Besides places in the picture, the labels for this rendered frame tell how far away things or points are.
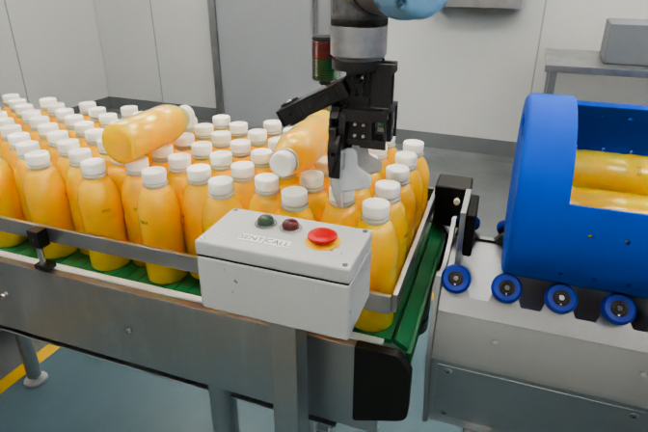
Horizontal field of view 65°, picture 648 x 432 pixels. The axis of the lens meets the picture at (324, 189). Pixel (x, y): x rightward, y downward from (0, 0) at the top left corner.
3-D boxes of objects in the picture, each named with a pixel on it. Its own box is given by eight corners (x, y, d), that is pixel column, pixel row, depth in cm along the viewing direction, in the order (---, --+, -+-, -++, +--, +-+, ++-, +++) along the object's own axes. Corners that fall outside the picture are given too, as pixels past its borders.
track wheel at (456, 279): (472, 266, 78) (472, 267, 80) (443, 260, 79) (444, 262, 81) (469, 295, 77) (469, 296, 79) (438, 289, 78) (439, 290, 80)
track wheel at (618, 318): (639, 295, 71) (634, 296, 73) (604, 288, 72) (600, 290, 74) (636, 328, 70) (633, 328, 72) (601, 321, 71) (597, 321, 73)
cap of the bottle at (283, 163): (300, 156, 77) (296, 160, 75) (292, 177, 79) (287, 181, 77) (278, 145, 77) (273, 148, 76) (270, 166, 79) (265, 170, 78)
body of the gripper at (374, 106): (384, 156, 68) (389, 65, 63) (323, 148, 71) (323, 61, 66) (395, 139, 75) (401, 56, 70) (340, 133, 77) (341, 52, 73)
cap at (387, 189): (370, 197, 78) (370, 186, 77) (380, 187, 81) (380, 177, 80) (394, 202, 76) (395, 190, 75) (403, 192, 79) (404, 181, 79)
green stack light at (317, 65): (333, 82, 119) (333, 61, 117) (308, 80, 121) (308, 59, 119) (341, 77, 124) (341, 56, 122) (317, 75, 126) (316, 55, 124)
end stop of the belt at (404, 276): (396, 312, 73) (397, 295, 72) (391, 311, 73) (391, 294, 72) (436, 202, 108) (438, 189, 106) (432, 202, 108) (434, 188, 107)
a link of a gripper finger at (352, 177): (365, 217, 71) (371, 151, 69) (326, 210, 73) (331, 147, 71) (371, 211, 74) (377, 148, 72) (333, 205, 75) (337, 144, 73)
